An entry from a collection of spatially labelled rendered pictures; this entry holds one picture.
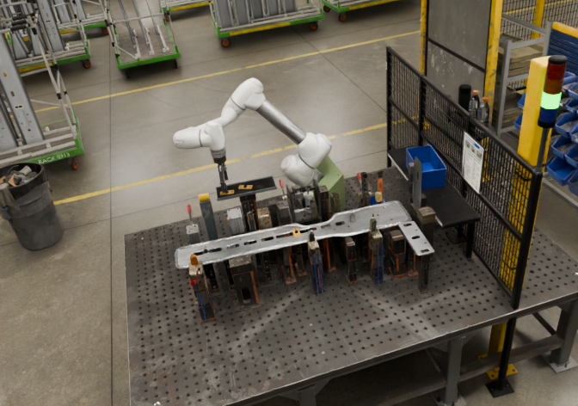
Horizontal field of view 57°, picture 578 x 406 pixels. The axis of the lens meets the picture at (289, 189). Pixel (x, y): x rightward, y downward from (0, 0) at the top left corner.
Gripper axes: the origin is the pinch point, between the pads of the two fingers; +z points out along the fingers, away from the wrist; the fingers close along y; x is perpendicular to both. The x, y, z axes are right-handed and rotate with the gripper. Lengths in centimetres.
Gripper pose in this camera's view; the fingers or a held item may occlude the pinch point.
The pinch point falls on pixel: (224, 184)
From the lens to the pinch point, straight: 319.7
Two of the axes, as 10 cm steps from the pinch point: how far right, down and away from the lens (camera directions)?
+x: 9.9, -1.3, 0.0
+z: 1.1, 8.3, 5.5
